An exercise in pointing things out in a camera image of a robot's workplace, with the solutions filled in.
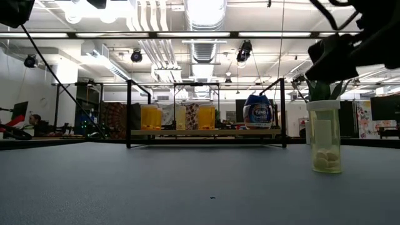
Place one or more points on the blue Tums bottle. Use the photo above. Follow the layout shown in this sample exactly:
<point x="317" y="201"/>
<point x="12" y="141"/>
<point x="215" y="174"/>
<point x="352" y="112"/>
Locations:
<point x="257" y="112"/>

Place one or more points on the black storage rack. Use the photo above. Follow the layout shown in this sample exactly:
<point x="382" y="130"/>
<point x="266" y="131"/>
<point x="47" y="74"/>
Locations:
<point x="84" y="106"/>

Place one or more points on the black background rig frame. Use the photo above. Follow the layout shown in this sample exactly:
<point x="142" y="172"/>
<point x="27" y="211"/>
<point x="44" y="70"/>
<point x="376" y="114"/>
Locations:
<point x="197" y="84"/>

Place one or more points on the person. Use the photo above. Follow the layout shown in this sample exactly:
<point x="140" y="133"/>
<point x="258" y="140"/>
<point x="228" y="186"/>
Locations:
<point x="40" y="128"/>

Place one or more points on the white duct with grille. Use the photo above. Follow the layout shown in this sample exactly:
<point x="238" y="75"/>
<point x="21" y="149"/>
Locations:
<point x="93" y="50"/>

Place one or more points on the red angled bar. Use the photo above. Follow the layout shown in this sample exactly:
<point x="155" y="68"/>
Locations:
<point x="15" y="120"/>

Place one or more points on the green snake plant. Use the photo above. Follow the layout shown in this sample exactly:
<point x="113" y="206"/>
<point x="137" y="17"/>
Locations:
<point x="322" y="92"/>

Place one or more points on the brown floral cloth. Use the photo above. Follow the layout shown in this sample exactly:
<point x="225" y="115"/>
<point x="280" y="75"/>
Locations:
<point x="192" y="115"/>

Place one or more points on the white floral cloth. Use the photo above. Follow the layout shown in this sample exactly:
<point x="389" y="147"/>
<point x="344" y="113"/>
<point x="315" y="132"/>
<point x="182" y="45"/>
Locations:
<point x="363" y="122"/>

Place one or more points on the wooden shelf with black frame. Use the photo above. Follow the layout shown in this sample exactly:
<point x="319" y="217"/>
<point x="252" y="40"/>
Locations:
<point x="225" y="132"/>

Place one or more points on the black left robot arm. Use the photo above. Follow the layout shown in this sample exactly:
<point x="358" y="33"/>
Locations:
<point x="12" y="11"/>

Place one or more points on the overhead LED light bar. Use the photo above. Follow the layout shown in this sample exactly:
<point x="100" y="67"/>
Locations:
<point x="193" y="34"/>

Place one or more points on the black ceiling-hung camera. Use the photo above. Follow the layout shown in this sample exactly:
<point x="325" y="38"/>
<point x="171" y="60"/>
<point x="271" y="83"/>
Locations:
<point x="243" y="51"/>
<point x="136" y="56"/>
<point x="29" y="61"/>

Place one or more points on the round silver ceiling duct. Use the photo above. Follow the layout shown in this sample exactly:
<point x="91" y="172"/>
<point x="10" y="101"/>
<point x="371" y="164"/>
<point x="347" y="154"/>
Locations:
<point x="204" y="50"/>

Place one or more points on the dark mandala tapestry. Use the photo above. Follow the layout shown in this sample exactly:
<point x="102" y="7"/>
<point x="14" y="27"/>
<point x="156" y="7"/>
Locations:
<point x="114" y="118"/>

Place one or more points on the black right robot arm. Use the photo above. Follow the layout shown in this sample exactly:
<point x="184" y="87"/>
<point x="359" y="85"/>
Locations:
<point x="384" y="15"/>

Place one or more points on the black standing panel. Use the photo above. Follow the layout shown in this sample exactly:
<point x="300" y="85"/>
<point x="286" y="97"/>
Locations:
<point x="349" y="118"/>

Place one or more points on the yellow-green pill bottle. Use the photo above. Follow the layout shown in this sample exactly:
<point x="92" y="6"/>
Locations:
<point x="323" y="140"/>

